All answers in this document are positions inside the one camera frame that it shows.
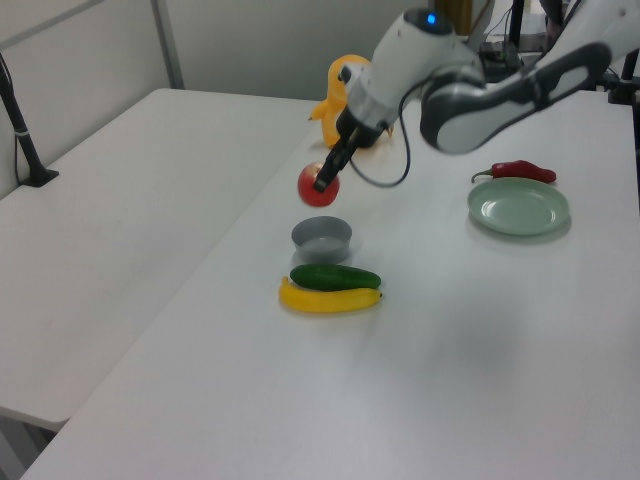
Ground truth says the black vertical pole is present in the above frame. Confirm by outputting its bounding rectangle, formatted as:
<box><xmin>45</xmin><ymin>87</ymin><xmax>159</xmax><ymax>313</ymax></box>
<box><xmin>509</xmin><ymin>0</ymin><xmax>527</xmax><ymax>47</ymax></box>

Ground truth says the grey round bowl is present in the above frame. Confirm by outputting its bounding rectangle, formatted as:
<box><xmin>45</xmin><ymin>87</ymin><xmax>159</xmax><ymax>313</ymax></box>
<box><xmin>291</xmin><ymin>215</ymin><xmax>353</xmax><ymax>265</ymax></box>

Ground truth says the red apple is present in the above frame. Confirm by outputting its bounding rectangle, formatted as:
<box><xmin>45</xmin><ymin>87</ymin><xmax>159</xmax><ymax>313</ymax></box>
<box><xmin>297</xmin><ymin>160</ymin><xmax>343</xmax><ymax>209</ymax></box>

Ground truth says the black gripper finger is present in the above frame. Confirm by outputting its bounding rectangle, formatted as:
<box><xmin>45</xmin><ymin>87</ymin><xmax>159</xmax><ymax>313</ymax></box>
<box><xmin>313</xmin><ymin>127</ymin><xmax>362</xmax><ymax>195</ymax></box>

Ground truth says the black camera stand pole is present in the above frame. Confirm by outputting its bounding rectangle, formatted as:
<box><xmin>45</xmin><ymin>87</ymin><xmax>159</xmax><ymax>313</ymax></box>
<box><xmin>0</xmin><ymin>52</ymin><xmax>60</xmax><ymax>189</ymax></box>

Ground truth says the yellow plush toy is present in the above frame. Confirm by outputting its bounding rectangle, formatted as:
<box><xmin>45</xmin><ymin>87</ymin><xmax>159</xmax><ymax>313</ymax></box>
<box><xmin>307</xmin><ymin>54</ymin><xmax>396</xmax><ymax>150</ymax></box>

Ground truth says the grey partition post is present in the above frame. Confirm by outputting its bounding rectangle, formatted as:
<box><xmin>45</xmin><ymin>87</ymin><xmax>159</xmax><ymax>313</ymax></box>
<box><xmin>149</xmin><ymin>0</ymin><xmax>185</xmax><ymax>91</ymax></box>

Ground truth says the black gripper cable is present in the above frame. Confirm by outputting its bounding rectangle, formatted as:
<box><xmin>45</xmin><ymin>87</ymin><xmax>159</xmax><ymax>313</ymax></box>
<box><xmin>349</xmin><ymin>92</ymin><xmax>413</xmax><ymax>189</ymax></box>

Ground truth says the yellow banana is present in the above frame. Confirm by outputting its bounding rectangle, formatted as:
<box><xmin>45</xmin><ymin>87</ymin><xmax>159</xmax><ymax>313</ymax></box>
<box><xmin>278</xmin><ymin>276</ymin><xmax>385</xmax><ymax>315</ymax></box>

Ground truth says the dark equipment box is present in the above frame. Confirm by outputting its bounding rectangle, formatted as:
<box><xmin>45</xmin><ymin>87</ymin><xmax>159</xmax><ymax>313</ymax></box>
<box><xmin>478</xmin><ymin>39</ymin><xmax>524</xmax><ymax>72</ymax></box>

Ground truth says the pale green plate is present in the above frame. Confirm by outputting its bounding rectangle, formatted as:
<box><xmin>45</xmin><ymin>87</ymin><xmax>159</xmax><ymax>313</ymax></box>
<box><xmin>466</xmin><ymin>177</ymin><xmax>572</xmax><ymax>236</ymax></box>

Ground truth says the red chili pepper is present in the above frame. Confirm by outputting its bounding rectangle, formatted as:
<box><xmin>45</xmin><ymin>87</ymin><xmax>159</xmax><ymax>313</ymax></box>
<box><xmin>470</xmin><ymin>159</ymin><xmax>558</xmax><ymax>184</ymax></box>

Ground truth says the black stand with clamp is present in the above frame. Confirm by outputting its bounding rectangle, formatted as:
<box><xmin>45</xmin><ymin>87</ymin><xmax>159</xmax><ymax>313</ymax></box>
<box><xmin>606</xmin><ymin>47</ymin><xmax>640</xmax><ymax>105</ymax></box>

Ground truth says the green cucumber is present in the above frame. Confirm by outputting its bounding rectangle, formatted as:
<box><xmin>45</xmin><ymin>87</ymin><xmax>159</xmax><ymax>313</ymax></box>
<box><xmin>289</xmin><ymin>264</ymin><xmax>383</xmax><ymax>291</ymax></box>

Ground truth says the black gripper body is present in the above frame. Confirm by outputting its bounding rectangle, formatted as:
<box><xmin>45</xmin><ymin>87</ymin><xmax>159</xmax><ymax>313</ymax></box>
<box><xmin>334</xmin><ymin>107</ymin><xmax>396</xmax><ymax>150</ymax></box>

